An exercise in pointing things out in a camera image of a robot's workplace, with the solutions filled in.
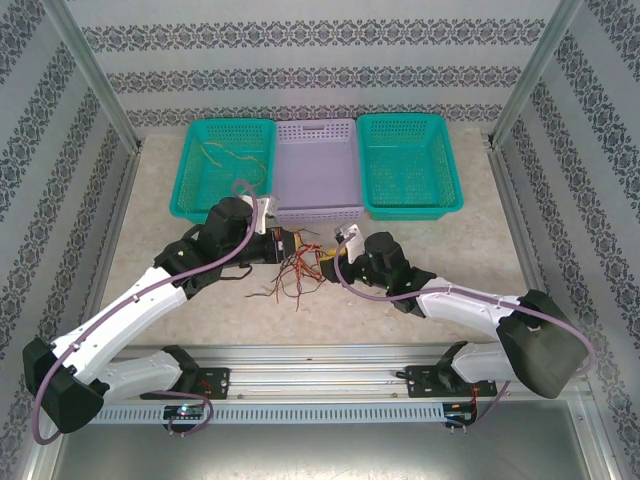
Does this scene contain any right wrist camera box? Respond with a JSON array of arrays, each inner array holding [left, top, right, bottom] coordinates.
[[331, 223, 367, 265]]

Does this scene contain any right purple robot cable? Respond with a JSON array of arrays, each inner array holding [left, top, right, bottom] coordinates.
[[333, 232, 597, 431]]

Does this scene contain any grey metal shelf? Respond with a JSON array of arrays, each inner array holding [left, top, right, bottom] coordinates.
[[29, 399, 619, 480]]

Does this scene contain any yellow wire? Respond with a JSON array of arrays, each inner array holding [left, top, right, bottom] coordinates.
[[198, 142, 271, 196], [269, 264, 301, 305]]

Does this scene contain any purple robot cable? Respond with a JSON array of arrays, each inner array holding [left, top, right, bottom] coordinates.
[[333, 232, 597, 431], [32, 179, 274, 444]]

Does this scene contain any teal plastic basket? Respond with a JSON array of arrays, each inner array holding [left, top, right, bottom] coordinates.
[[168, 118, 278, 227], [356, 113, 465, 222]]

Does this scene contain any small circuit board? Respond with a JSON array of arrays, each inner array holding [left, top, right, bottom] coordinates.
[[446, 402, 480, 426], [163, 403, 207, 421]]

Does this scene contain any lilac plastic basket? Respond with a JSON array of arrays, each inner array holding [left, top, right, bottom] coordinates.
[[271, 119, 365, 225]]

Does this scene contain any left small circuit board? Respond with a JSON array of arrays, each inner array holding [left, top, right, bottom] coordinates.
[[163, 403, 207, 421]]

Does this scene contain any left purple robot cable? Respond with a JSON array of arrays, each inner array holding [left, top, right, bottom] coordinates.
[[32, 179, 274, 444]]

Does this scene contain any aluminium mounting rail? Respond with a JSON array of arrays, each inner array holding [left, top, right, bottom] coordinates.
[[47, 342, 595, 402]]

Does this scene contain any right small circuit board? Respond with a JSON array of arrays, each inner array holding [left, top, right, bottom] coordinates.
[[446, 402, 480, 426]]

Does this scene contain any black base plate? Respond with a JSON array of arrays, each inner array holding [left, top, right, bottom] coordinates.
[[405, 363, 499, 400], [140, 367, 232, 401]]

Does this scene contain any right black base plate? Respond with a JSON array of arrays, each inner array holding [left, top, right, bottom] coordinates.
[[405, 363, 499, 400]]

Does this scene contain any aluminium side rail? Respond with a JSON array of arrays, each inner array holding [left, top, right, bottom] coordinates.
[[485, 142, 571, 361], [69, 144, 146, 365]]

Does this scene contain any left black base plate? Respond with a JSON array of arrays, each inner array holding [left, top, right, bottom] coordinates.
[[140, 367, 232, 401]]

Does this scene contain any aluminium frame post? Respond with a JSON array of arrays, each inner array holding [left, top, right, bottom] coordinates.
[[488, 0, 586, 149], [42, 0, 146, 151]]

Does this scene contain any slotted grey cable duct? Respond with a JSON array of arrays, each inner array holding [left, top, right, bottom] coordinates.
[[66, 402, 447, 425]]

